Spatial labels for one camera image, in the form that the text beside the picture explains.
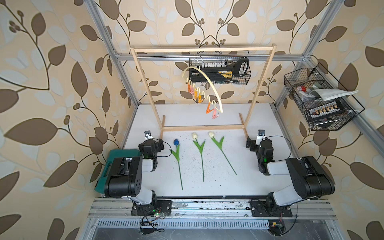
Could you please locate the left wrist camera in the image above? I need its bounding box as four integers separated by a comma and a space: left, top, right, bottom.
144, 131, 153, 141

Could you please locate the green plastic tool case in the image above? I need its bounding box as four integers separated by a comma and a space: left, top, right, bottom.
95, 149, 141, 194

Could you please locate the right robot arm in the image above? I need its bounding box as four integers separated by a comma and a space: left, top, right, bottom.
246, 136, 335, 217

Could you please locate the wooden drying rack frame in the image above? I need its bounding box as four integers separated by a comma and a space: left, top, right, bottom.
130, 43, 278, 148

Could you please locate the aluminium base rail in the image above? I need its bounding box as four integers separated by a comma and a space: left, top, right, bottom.
88, 198, 337, 230

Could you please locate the right wire basket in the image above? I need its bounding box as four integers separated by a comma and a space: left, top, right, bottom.
284, 63, 365, 132

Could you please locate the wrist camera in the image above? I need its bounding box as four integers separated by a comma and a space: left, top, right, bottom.
257, 130, 266, 142
144, 131, 153, 141

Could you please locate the wire basket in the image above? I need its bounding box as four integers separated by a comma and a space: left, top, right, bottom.
284, 63, 365, 132
188, 56, 252, 85

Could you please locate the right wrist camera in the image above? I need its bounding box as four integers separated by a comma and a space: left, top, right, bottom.
257, 130, 266, 142

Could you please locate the blue tulip flower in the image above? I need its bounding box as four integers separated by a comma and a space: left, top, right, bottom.
171, 139, 184, 191

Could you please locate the back wire basket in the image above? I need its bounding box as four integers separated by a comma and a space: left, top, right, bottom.
188, 56, 252, 85

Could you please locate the yellow clip hanger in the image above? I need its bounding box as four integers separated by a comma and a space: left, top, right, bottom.
182, 66, 224, 120

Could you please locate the orange clothes peg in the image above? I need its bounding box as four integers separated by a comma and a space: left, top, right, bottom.
206, 102, 215, 114

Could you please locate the pink clothes peg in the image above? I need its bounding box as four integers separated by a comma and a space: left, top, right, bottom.
212, 109, 219, 119

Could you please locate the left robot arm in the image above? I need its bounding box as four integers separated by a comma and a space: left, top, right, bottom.
95, 139, 164, 216

